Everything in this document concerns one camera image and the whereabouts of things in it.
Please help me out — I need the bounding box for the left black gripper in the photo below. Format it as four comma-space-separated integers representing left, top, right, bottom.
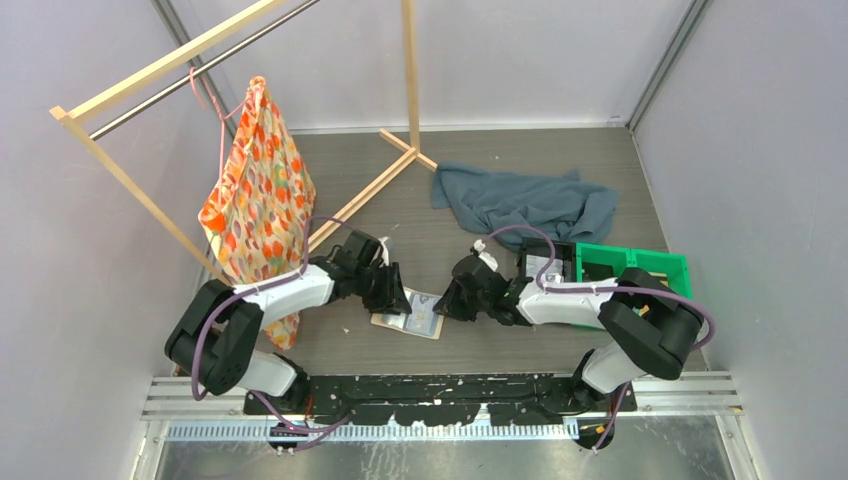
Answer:
353, 261, 411, 316

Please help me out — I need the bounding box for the beige leather card holder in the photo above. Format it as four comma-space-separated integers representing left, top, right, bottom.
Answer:
370, 314, 441, 340

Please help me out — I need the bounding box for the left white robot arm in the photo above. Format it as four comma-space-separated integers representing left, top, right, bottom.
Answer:
164, 230, 412, 414

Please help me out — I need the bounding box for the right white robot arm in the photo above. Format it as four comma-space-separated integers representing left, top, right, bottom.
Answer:
434, 252, 709, 411

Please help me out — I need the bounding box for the black tray with cards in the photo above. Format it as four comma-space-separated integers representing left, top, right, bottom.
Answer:
517, 237, 577, 283

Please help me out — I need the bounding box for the green plastic bin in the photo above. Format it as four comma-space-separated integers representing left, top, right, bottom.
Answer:
576, 243, 693, 298

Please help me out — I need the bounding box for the blue grey cloth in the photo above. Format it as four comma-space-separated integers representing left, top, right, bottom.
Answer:
431, 162, 620, 252

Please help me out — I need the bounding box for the orange floral fabric bag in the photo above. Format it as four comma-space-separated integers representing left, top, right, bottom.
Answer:
197, 76, 317, 351

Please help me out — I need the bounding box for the metal hanging rod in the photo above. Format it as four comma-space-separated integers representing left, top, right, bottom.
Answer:
90, 0, 320, 140

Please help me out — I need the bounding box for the wooden clothes rack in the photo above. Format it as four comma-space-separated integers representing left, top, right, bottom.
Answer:
44, 1, 405, 276

